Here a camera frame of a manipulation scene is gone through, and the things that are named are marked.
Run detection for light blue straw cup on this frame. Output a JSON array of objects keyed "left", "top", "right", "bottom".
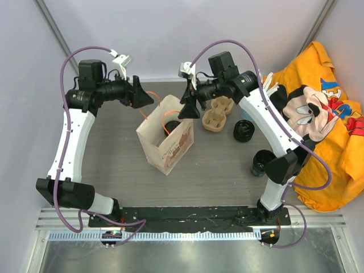
[{"left": 240, "top": 108, "right": 254, "bottom": 122}]

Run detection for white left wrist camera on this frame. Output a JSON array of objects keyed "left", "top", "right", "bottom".
[{"left": 109, "top": 49, "right": 133, "bottom": 80}]

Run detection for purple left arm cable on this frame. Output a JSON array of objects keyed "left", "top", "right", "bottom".
[{"left": 53, "top": 45, "right": 147, "bottom": 247}]

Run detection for orange cartoon print cloth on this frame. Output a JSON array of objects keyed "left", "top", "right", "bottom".
[{"left": 269, "top": 42, "right": 363, "bottom": 212}]

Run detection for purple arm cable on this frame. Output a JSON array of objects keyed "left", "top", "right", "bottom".
[
  {"left": 53, "top": 45, "right": 147, "bottom": 247},
  {"left": 192, "top": 39, "right": 333, "bottom": 248}
]

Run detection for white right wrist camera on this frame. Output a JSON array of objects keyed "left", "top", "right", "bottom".
[{"left": 178, "top": 61, "right": 197, "bottom": 90}]

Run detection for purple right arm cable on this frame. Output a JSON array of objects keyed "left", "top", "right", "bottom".
[{"left": 192, "top": 39, "right": 333, "bottom": 248}]

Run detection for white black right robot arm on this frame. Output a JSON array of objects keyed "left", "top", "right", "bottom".
[{"left": 178, "top": 51, "right": 315, "bottom": 225}]

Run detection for cream paper bag orange handles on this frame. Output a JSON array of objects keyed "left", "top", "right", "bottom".
[{"left": 136, "top": 94, "right": 194, "bottom": 175}]

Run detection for black ribbed cup lid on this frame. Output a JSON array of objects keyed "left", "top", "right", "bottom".
[{"left": 233, "top": 119, "right": 255, "bottom": 143}]

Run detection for brown pulp cup carrier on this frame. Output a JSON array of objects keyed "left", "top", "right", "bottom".
[{"left": 202, "top": 96, "right": 234, "bottom": 133}]

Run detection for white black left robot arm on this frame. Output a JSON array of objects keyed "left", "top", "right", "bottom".
[{"left": 36, "top": 55, "right": 154, "bottom": 227}]

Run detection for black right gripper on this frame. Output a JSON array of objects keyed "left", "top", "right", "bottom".
[{"left": 178, "top": 77, "right": 224, "bottom": 120}]

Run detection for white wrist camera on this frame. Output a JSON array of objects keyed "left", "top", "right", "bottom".
[
  {"left": 178, "top": 61, "right": 197, "bottom": 90},
  {"left": 109, "top": 49, "right": 133, "bottom": 80}
]

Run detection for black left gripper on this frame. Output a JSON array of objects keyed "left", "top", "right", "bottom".
[{"left": 97, "top": 71, "right": 154, "bottom": 109}]

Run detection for aluminium frame rail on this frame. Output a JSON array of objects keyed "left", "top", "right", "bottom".
[{"left": 35, "top": 206, "right": 348, "bottom": 242}]

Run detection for black coffee cup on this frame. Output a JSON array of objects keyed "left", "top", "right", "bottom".
[{"left": 251, "top": 150, "right": 276, "bottom": 177}]

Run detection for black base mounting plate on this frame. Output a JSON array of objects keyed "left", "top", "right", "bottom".
[{"left": 88, "top": 206, "right": 292, "bottom": 230}]

